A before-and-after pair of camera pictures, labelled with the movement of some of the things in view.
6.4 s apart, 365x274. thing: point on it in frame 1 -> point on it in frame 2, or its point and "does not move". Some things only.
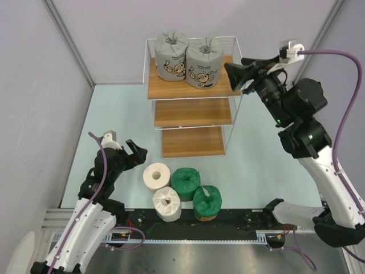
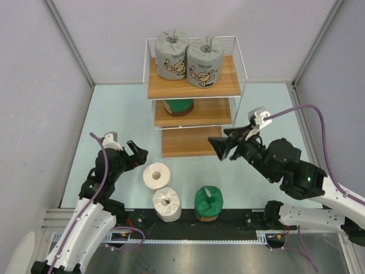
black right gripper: [255, 79] -> [235, 145]
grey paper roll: [204, 59] does not move
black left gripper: [125, 157] does not move
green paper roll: [207, 201] does not move
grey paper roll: [170, 55] does not move
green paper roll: [185, 181] -> [178, 107]
